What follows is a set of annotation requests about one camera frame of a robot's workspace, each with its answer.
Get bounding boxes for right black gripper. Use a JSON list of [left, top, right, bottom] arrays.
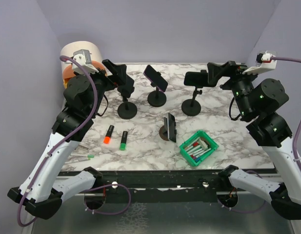
[[207, 60, 265, 118]]

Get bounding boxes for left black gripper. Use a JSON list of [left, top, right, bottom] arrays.
[[75, 59, 126, 116]]

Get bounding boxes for black phone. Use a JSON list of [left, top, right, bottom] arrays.
[[184, 70, 208, 88]]

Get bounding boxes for wood base phone stand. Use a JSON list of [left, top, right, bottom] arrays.
[[159, 116, 169, 141]]

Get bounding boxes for grey silver phone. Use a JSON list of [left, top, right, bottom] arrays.
[[167, 113, 177, 143]]

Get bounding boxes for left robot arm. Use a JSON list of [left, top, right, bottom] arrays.
[[7, 59, 127, 220]]

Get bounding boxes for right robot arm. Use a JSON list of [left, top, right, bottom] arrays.
[[207, 55, 301, 220]]

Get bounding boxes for phone on left stand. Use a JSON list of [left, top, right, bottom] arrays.
[[117, 75, 135, 98]]

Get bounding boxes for left black phone stand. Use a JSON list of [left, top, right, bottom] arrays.
[[117, 96, 137, 119]]

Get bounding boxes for black phone stand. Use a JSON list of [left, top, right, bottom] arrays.
[[147, 82, 167, 107], [181, 86, 203, 117], [117, 96, 137, 119]]

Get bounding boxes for right black phone stand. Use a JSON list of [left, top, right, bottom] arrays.
[[181, 86, 203, 117]]

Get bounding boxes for middle black phone stand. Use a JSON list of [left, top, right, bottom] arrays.
[[147, 82, 167, 107]]

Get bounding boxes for orange drawer box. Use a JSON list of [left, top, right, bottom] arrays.
[[60, 41, 106, 88]]

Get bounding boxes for orange highlighter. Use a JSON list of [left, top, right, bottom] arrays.
[[103, 125, 114, 144]]

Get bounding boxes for green highlighter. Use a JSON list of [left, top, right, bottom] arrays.
[[120, 131, 128, 151]]

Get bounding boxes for white eraser in bin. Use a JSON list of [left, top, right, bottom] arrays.
[[198, 138, 209, 150]]

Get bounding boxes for green plastic bin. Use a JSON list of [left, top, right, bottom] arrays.
[[179, 130, 219, 167]]

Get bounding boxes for markers in bin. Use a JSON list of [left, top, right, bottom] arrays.
[[184, 137, 211, 162]]

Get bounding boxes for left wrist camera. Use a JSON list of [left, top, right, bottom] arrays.
[[73, 49, 98, 74]]

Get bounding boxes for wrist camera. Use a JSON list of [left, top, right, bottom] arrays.
[[73, 49, 98, 74], [242, 51, 277, 75]]

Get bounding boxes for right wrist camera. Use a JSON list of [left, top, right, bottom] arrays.
[[242, 51, 277, 75]]

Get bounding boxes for black table front rail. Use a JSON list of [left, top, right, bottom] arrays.
[[56, 169, 279, 203]]

